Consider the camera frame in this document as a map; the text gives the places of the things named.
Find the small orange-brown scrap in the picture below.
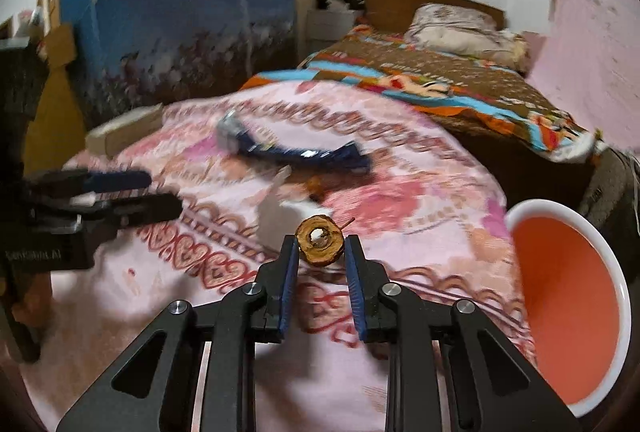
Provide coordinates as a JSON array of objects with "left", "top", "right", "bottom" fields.
[{"left": 305, "top": 177, "right": 333, "bottom": 203}]

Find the pink hanging cloth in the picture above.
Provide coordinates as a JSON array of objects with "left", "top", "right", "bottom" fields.
[{"left": 525, "top": 0, "right": 640, "bottom": 153}]

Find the brown wooden cabinet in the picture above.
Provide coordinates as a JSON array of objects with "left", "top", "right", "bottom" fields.
[{"left": 30, "top": 24, "right": 91, "bottom": 163}]

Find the blue night-sky wall poster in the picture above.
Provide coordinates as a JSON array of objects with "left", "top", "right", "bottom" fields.
[{"left": 60, "top": 0, "right": 301, "bottom": 127}]

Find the pink floral blanket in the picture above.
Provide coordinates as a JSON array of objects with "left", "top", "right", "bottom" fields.
[{"left": 30, "top": 79, "right": 538, "bottom": 432}]

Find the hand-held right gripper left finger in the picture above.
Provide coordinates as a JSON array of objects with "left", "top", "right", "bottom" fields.
[{"left": 55, "top": 236, "right": 300, "bottom": 432}]

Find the wooden headboard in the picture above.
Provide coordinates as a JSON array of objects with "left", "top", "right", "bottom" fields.
[{"left": 364, "top": 0, "right": 506, "bottom": 35}]

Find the orange basin with white rim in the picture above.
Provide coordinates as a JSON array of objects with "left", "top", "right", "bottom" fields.
[{"left": 504, "top": 199, "right": 631, "bottom": 418}]

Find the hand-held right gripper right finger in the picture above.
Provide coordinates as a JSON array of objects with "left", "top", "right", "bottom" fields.
[{"left": 344, "top": 234, "right": 583, "bottom": 432}]

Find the grey-brown cloth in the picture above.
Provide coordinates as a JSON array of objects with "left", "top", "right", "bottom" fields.
[{"left": 580, "top": 147, "right": 640, "bottom": 233}]

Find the floral pillow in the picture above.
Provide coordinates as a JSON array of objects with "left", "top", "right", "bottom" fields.
[{"left": 404, "top": 3, "right": 531, "bottom": 72}]

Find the white nightstand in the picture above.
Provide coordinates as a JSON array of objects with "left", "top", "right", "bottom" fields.
[{"left": 306, "top": 6, "right": 363, "bottom": 55}]

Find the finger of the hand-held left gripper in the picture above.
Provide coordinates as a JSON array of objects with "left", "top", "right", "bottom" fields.
[
  {"left": 75, "top": 193, "right": 183, "bottom": 229},
  {"left": 62, "top": 168, "right": 152, "bottom": 193}
]

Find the dried brown fruit ring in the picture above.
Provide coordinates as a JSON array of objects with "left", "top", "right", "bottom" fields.
[{"left": 295, "top": 214, "right": 355, "bottom": 269}]

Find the thick olive book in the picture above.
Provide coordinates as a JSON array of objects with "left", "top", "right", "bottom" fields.
[{"left": 85, "top": 104, "right": 165, "bottom": 157}]

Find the dark blue long wrapper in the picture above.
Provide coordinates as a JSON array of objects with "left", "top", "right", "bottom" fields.
[{"left": 216, "top": 109, "right": 373, "bottom": 175}]

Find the brown colourful printed blanket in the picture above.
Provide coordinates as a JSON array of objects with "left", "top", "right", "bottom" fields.
[{"left": 240, "top": 24, "right": 608, "bottom": 163}]

